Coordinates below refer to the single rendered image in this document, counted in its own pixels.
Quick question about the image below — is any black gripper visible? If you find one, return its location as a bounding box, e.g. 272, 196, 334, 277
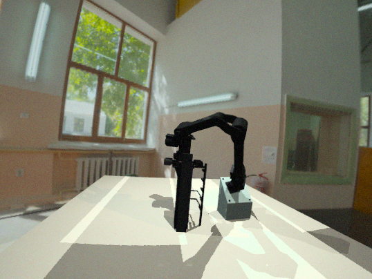
164, 148, 203, 177

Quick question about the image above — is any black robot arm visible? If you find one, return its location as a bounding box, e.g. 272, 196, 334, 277
165, 112, 248, 194

